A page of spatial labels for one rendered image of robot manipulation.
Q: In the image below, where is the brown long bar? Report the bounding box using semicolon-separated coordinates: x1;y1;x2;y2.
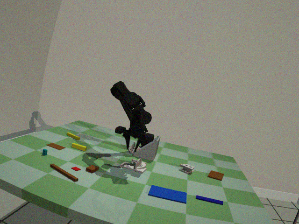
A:
50;164;78;182

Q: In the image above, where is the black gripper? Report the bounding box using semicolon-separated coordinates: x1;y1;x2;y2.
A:
115;119;154;151

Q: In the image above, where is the blue flat rectangular plate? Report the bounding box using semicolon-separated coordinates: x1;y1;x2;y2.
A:
148;185;187;203

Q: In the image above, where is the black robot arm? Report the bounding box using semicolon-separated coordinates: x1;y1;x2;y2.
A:
110;81;152;139

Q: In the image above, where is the brown block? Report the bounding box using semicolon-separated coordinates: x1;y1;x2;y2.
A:
86;165;99;173

